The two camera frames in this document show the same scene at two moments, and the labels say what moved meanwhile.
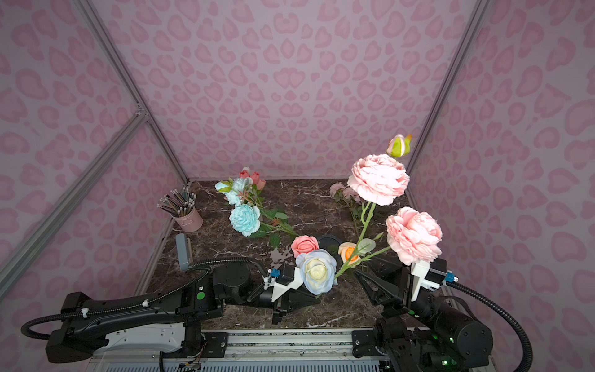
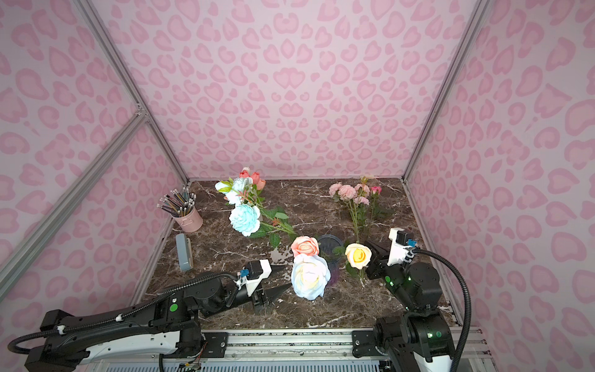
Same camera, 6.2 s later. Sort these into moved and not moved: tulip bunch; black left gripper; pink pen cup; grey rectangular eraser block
Moved: black left gripper
Not moved: pink pen cup; tulip bunch; grey rectangular eraser block
